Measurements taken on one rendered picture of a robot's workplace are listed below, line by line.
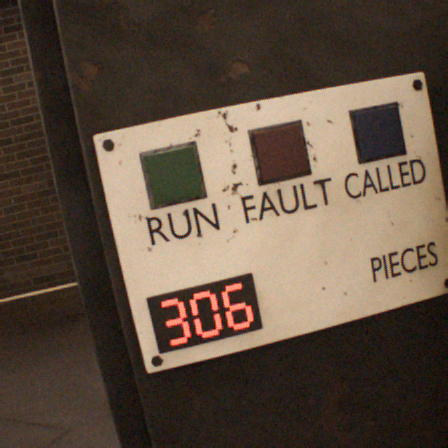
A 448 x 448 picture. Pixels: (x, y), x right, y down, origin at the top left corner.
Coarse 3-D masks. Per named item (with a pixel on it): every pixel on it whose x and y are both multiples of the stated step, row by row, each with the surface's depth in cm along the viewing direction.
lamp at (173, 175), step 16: (144, 160) 51; (160, 160) 51; (176, 160) 52; (192, 160) 52; (160, 176) 51; (176, 176) 52; (192, 176) 52; (160, 192) 52; (176, 192) 52; (192, 192) 52
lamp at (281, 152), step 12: (264, 132) 52; (276, 132) 53; (288, 132) 53; (300, 132) 53; (264, 144) 53; (276, 144) 53; (288, 144) 53; (300, 144) 53; (264, 156) 53; (276, 156) 53; (288, 156) 53; (300, 156) 53; (264, 168) 53; (276, 168) 53; (288, 168) 53; (300, 168) 53; (264, 180) 53
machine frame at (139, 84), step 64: (64, 0) 51; (128, 0) 52; (192, 0) 53; (256, 0) 54; (320, 0) 55; (384, 0) 56; (64, 64) 52; (128, 64) 53; (192, 64) 53; (256, 64) 54; (320, 64) 55; (384, 64) 56; (64, 128) 60; (64, 192) 61; (128, 320) 55; (384, 320) 59; (128, 384) 64; (192, 384) 56; (256, 384) 57; (320, 384) 58; (384, 384) 59
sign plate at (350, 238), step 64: (128, 128) 51; (192, 128) 52; (256, 128) 53; (320, 128) 54; (128, 192) 52; (256, 192) 53; (320, 192) 54; (384, 192) 55; (128, 256) 52; (192, 256) 53; (256, 256) 54; (320, 256) 55; (384, 256) 56; (192, 320) 53; (256, 320) 54; (320, 320) 55
